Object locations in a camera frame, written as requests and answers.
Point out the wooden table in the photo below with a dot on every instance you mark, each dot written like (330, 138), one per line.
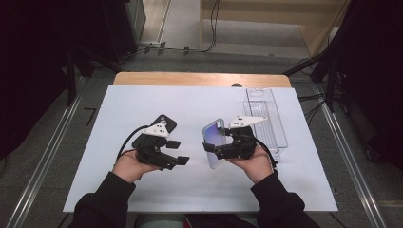
(190, 79)

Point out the person's left hand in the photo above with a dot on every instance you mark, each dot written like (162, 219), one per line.
(126, 166)

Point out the iridescent blue phone case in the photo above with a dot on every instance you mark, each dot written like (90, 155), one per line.
(210, 133)

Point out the metal floor rail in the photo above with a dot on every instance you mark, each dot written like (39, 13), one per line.
(44, 164)
(352, 167)

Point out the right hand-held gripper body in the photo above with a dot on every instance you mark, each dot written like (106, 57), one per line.
(244, 142)

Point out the dark table grommet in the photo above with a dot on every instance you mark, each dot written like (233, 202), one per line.
(236, 85)

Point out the dark curtain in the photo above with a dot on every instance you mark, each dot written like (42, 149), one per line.
(31, 63)
(374, 63)

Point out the black phone case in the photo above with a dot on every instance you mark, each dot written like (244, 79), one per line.
(166, 123)

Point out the clear slotted rack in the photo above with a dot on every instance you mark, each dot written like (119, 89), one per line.
(272, 151)

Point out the white table board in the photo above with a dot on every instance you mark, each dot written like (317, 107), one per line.
(190, 104)

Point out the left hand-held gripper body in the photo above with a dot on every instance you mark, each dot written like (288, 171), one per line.
(152, 148)

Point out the black metal stand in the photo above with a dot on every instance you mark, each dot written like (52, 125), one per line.
(331, 88)
(70, 82)

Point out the person's right hand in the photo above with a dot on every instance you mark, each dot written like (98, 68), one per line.
(258, 167)

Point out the light wooden shelf unit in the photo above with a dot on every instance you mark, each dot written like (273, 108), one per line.
(253, 15)

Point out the clear plastic container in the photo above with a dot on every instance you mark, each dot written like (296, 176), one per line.
(264, 95)

